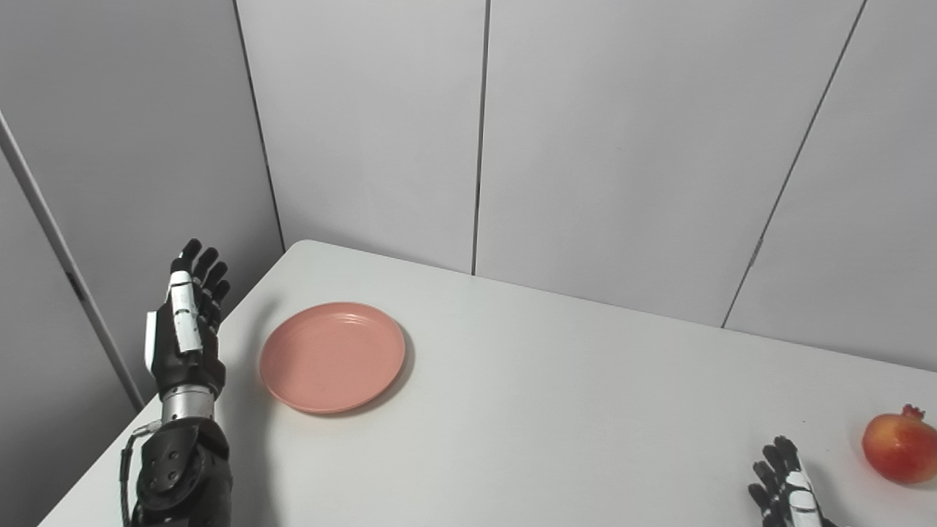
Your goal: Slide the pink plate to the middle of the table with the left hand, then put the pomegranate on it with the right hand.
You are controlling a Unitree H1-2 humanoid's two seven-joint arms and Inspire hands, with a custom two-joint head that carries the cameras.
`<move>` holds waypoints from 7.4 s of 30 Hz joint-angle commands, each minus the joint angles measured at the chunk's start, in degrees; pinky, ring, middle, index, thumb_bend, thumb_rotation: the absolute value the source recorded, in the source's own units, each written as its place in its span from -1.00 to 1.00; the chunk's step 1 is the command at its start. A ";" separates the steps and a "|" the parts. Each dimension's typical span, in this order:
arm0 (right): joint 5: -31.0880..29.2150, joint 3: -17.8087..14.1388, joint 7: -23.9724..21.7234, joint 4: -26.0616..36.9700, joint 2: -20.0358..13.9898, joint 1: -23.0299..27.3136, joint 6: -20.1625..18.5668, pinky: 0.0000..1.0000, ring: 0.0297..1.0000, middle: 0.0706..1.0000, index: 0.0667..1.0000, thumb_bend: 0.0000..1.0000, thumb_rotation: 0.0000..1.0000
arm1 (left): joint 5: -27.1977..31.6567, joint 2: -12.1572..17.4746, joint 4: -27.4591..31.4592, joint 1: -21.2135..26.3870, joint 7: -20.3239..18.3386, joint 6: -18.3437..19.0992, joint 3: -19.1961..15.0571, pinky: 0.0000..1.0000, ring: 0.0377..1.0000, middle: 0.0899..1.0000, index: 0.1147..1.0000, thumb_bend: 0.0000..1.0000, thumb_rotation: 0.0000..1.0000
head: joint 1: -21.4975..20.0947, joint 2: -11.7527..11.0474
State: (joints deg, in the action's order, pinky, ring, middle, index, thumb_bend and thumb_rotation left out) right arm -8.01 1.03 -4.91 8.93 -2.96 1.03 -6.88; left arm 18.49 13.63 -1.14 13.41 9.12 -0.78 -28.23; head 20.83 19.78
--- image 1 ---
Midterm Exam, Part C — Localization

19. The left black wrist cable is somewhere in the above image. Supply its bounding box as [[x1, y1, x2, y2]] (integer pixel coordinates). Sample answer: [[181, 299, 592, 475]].
[[120, 420, 163, 527]]

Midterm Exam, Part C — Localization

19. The red yellow pomegranate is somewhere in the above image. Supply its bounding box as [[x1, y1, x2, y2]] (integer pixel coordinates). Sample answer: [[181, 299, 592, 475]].
[[862, 404, 937, 485]]

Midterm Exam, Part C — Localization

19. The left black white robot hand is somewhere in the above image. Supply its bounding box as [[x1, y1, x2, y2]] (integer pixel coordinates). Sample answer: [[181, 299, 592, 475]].
[[143, 239, 232, 402]]

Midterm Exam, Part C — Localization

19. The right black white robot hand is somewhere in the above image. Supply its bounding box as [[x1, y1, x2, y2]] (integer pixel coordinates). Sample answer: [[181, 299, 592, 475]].
[[747, 436, 843, 527]]

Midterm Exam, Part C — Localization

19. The pink round plate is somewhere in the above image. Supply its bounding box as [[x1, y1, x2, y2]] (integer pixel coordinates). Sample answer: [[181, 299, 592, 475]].
[[260, 302, 406, 415]]

